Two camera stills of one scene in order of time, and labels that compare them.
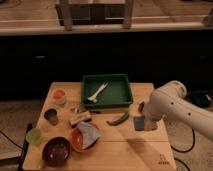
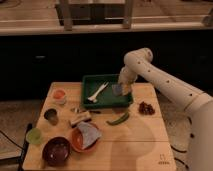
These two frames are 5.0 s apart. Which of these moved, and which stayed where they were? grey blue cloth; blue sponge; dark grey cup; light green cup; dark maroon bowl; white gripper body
Moved: white gripper body; blue sponge
Stayed: light green cup; grey blue cloth; dark grey cup; dark maroon bowl
